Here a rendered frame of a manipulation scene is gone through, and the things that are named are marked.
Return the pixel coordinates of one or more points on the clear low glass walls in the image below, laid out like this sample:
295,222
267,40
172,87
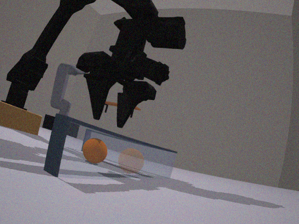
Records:
96,155

